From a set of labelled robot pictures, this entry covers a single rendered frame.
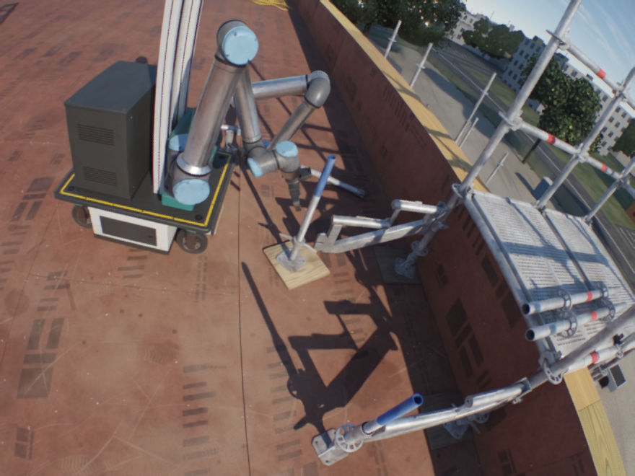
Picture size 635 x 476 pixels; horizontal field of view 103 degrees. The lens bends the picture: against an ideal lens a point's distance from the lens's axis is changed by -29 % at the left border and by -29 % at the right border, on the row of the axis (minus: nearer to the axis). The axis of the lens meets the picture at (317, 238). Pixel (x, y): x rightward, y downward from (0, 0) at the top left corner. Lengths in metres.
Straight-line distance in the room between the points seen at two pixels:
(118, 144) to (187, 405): 1.21
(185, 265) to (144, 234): 0.30
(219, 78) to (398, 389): 1.68
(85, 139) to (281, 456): 1.68
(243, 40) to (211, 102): 0.25
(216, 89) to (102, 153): 0.75
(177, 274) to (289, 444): 1.05
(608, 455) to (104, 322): 2.43
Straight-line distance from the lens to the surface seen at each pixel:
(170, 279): 1.95
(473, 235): 2.08
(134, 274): 1.98
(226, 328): 1.81
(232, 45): 1.17
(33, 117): 3.54
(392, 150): 3.03
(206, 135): 1.31
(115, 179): 1.84
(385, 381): 1.94
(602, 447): 1.80
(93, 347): 1.81
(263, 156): 1.51
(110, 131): 1.68
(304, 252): 2.18
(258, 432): 1.65
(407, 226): 2.08
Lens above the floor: 1.60
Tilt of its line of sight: 44 degrees down
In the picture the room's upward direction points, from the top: 24 degrees clockwise
